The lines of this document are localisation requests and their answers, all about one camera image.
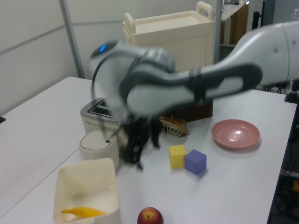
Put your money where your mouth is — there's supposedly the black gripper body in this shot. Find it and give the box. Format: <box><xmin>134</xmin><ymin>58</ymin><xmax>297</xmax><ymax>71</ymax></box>
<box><xmin>121</xmin><ymin>115</ymin><xmax>162</xmax><ymax>150</ymax></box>

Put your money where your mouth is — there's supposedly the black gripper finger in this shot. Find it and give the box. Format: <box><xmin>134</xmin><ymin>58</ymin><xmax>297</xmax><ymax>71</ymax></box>
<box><xmin>123</xmin><ymin>141</ymin><xmax>145</xmax><ymax>172</ymax></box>
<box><xmin>150</xmin><ymin>127</ymin><xmax>162</xmax><ymax>150</ymax></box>

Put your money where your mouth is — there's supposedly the metal toast rack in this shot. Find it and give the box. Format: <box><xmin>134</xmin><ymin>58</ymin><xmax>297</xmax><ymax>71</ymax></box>
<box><xmin>162</xmin><ymin>115</ymin><xmax>187</xmax><ymax>139</ymax></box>

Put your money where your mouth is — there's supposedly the yellow foam cube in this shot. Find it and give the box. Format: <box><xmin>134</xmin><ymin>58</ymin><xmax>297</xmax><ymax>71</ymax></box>
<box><xmin>169</xmin><ymin>144</ymin><xmax>187</xmax><ymax>169</ymax></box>

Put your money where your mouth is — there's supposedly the small white lidded bin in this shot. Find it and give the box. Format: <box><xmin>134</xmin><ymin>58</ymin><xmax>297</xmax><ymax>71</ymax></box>
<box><xmin>78</xmin><ymin>129</ymin><xmax>121</xmax><ymax>170</ymax></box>

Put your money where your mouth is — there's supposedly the purple foam cube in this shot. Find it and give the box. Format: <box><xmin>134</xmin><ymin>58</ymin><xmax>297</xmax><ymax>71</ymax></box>
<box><xmin>184</xmin><ymin>149</ymin><xmax>207</xmax><ymax>176</ymax></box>

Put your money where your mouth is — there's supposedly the silver cream toaster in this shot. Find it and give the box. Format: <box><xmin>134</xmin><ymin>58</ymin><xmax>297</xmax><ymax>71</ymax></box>
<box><xmin>80</xmin><ymin>98</ymin><xmax>123</xmax><ymax>136</ymax></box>

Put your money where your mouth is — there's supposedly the cream plastic tub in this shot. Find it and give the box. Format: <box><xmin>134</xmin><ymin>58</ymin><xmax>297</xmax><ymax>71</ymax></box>
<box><xmin>53</xmin><ymin>158</ymin><xmax>121</xmax><ymax>224</ymax></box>

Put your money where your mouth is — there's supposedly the red apple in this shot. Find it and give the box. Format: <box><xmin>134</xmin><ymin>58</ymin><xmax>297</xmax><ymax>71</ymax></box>
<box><xmin>137</xmin><ymin>207</ymin><xmax>164</xmax><ymax>224</ymax></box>

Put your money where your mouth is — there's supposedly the yellow banana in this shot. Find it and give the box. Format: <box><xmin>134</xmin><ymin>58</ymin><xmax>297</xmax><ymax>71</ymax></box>
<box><xmin>61</xmin><ymin>206</ymin><xmax>108</xmax><ymax>219</ymax></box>

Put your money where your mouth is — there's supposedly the pink plate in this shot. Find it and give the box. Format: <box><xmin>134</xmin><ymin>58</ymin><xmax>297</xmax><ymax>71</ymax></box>
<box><xmin>211</xmin><ymin>119</ymin><xmax>261</xmax><ymax>150</ymax></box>

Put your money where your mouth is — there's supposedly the black table clamp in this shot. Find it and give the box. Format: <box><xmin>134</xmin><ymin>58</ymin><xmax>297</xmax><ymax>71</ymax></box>
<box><xmin>284</xmin><ymin>79</ymin><xmax>299</xmax><ymax>105</ymax></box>

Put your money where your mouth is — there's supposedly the cream cabinet with handles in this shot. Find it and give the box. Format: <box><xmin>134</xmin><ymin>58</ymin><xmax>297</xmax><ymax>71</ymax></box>
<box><xmin>122</xmin><ymin>1</ymin><xmax>215</xmax><ymax>123</ymax></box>

